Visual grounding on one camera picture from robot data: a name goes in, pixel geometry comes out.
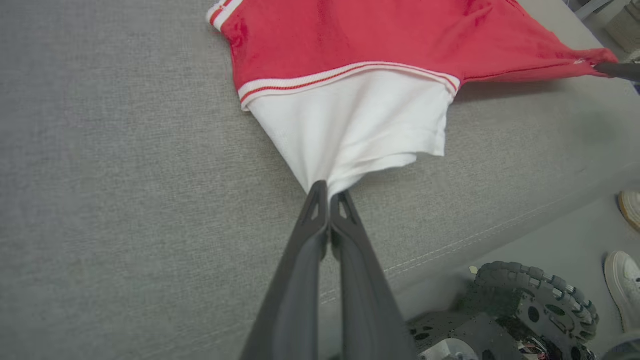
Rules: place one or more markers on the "grey fabric sofa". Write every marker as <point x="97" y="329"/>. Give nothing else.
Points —
<point x="125" y="175"/>

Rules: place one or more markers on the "black robot base chassis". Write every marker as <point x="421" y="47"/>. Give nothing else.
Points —
<point x="465" y="330"/>

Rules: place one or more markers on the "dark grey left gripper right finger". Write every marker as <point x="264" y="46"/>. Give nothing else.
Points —
<point x="362" y="300"/>

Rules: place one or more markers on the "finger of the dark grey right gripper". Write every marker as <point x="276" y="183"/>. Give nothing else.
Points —
<point x="622" y="71"/>

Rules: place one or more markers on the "red and white basketball jersey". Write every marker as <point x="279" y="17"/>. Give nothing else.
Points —
<point x="375" y="35"/>

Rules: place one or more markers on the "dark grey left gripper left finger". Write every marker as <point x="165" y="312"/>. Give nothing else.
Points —
<point x="300" y="280"/>

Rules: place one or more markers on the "black omni wheel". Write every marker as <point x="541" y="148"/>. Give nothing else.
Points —
<point x="530" y="300"/>

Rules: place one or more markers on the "beige woven basket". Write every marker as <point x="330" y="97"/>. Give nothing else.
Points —
<point x="625" y="27"/>

